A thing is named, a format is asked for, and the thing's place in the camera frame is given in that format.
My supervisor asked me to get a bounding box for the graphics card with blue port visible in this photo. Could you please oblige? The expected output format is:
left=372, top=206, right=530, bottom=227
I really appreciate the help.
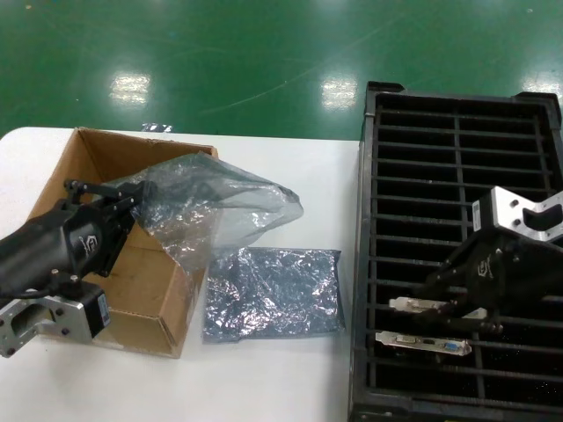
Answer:
left=375, top=330, right=472, bottom=358

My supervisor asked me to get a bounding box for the translucent grey antistatic bag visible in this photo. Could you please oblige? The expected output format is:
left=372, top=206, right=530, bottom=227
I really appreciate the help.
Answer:
left=131, top=151, right=305, bottom=273

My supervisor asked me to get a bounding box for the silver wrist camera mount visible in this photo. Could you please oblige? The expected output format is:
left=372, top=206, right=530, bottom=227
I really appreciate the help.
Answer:
left=0, top=280, right=110, bottom=360
left=471, top=186, right=563, bottom=245

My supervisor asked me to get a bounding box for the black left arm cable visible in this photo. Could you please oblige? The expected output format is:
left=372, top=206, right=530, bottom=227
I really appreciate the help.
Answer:
left=0, top=272, right=83, bottom=304

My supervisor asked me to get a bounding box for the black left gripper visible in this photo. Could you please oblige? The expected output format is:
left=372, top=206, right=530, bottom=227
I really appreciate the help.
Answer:
left=0, top=178, right=153, bottom=295

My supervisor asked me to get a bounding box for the black slotted plastic container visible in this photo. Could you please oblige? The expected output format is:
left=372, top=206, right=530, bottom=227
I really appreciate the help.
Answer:
left=349, top=81, right=563, bottom=422

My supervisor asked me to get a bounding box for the brown cardboard box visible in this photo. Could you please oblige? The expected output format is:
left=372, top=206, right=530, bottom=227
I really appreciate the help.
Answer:
left=26, top=127, right=220, bottom=360

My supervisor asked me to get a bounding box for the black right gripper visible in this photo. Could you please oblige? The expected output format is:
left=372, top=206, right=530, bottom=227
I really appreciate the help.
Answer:
left=417, top=228, right=563, bottom=338

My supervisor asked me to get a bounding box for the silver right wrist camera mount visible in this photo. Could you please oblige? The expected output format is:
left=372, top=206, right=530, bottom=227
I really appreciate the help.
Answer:
left=471, top=186, right=563, bottom=245

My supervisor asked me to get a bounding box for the graphics card with silver bracket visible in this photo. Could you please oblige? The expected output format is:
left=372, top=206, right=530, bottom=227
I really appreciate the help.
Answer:
left=389, top=296, right=489, bottom=320

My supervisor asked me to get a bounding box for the flat crinkled antistatic bag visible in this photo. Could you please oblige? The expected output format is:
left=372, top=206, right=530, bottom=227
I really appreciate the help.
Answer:
left=201, top=246, right=347, bottom=346

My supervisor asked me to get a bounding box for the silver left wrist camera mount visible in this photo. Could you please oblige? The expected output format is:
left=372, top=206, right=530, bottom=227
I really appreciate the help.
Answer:
left=0, top=280, right=110, bottom=360

